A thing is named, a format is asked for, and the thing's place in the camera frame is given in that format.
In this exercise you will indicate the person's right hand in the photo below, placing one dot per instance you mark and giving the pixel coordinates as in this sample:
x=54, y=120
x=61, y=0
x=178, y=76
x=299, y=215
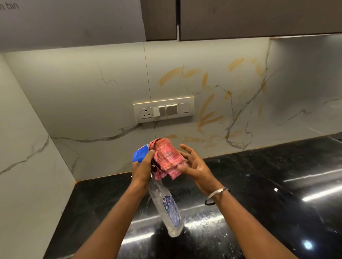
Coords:
x=199, y=170

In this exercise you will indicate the silver bangle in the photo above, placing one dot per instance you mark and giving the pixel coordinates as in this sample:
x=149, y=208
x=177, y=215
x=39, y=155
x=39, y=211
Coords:
x=217, y=192

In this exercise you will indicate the person's left thumb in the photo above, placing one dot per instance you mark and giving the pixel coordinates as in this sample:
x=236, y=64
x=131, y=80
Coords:
x=149, y=157

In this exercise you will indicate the clear spray bottle blue trigger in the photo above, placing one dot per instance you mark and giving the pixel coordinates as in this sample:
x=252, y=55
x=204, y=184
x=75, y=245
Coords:
x=165, y=202

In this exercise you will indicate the person's right forearm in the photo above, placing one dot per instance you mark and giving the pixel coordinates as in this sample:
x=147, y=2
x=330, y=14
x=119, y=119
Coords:
x=251, y=229

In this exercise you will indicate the person's right middle finger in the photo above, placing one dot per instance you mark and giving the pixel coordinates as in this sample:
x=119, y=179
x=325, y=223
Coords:
x=184, y=156

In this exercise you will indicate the red checked cleaning cloth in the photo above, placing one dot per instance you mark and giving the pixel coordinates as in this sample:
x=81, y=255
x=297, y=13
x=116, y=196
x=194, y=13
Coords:
x=167, y=158

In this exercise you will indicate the grey upper cabinet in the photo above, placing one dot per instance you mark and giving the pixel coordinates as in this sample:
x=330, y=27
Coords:
x=70, y=22

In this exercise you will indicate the dark brown cabinet door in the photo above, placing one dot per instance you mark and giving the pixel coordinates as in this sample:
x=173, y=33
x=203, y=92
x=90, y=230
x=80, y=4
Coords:
x=159, y=18
x=260, y=17

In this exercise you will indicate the white wall switch panel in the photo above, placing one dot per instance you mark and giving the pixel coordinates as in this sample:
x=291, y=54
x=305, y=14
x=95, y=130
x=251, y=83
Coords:
x=163, y=109

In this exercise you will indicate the person's right thumb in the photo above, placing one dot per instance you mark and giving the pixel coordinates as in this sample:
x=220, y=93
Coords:
x=184, y=168

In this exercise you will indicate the black wrist band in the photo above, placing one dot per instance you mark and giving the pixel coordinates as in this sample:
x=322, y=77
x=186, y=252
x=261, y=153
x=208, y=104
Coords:
x=209, y=202

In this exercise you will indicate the person's left forearm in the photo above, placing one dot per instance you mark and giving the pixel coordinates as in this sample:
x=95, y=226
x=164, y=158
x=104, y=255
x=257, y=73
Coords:
x=112, y=226

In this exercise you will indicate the person's left hand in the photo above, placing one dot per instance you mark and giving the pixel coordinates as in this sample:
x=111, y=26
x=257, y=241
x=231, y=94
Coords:
x=141, y=169

